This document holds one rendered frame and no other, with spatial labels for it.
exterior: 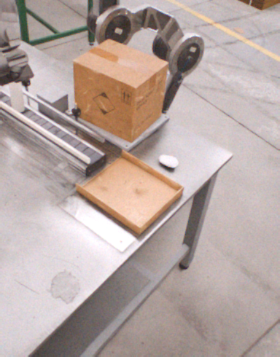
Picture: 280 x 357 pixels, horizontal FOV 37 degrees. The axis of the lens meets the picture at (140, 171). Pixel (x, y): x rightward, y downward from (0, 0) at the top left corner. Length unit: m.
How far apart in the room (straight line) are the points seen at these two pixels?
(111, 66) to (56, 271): 0.81
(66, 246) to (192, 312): 1.03
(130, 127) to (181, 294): 1.01
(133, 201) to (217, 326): 0.96
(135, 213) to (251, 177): 1.60
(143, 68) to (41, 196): 0.63
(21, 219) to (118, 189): 0.36
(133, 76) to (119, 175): 0.38
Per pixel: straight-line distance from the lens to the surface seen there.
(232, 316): 2.32
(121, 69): 1.69
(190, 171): 1.70
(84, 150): 1.66
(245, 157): 3.13
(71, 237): 1.44
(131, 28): 1.99
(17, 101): 1.83
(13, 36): 1.34
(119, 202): 1.54
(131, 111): 1.66
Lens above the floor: 1.99
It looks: 44 degrees down
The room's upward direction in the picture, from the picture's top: 6 degrees clockwise
